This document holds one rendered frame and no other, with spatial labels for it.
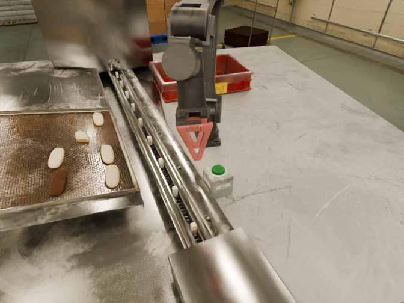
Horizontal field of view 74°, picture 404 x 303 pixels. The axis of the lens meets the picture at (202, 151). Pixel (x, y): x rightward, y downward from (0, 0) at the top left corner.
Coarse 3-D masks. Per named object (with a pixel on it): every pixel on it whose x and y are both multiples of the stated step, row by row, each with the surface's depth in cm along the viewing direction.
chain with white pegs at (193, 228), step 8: (120, 80) 145; (128, 96) 128; (136, 112) 117; (144, 128) 107; (152, 144) 98; (160, 160) 86; (168, 176) 84; (168, 184) 81; (176, 192) 77; (176, 200) 76; (184, 208) 74; (184, 216) 71; (192, 224) 66; (192, 232) 67; (200, 240) 66
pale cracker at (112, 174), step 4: (108, 168) 77; (112, 168) 77; (116, 168) 77; (108, 172) 75; (112, 172) 76; (116, 172) 76; (108, 176) 74; (112, 176) 74; (116, 176) 74; (108, 180) 73; (112, 180) 73; (116, 180) 73; (108, 184) 72; (112, 184) 72; (116, 184) 72
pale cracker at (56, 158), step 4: (56, 148) 81; (60, 148) 81; (52, 152) 79; (56, 152) 79; (60, 152) 79; (52, 156) 77; (56, 156) 77; (60, 156) 78; (52, 160) 76; (56, 160) 76; (60, 160) 76; (48, 164) 75; (52, 164) 75; (56, 164) 75; (60, 164) 76
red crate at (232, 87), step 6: (216, 72) 159; (222, 72) 159; (162, 78) 152; (168, 78) 152; (156, 84) 143; (228, 84) 134; (234, 84) 135; (240, 84) 136; (246, 84) 138; (168, 90) 125; (228, 90) 136; (234, 90) 137; (240, 90) 138; (246, 90) 140; (162, 96) 130; (168, 96) 127; (174, 96) 128; (168, 102) 129
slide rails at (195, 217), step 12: (120, 72) 152; (132, 96) 127; (132, 120) 110; (144, 120) 110; (144, 144) 96; (156, 144) 96; (156, 168) 86; (168, 168) 86; (168, 192) 77; (180, 192) 77; (192, 204) 74; (180, 216) 70; (192, 216) 70; (204, 228) 67; (192, 240) 64; (204, 240) 64
